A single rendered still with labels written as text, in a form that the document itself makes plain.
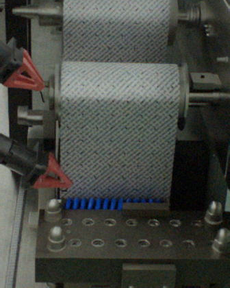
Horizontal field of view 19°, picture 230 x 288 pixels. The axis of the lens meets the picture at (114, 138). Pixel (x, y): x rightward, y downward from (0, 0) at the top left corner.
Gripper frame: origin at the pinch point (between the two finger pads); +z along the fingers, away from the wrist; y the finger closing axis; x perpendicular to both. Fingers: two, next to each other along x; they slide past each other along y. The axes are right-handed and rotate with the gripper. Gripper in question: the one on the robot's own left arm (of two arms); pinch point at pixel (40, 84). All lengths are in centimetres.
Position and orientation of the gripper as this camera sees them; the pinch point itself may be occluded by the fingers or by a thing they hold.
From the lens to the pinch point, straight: 141.7
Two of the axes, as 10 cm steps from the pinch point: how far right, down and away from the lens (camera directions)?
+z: 7.6, 5.1, 4.1
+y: 0.8, 5.5, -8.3
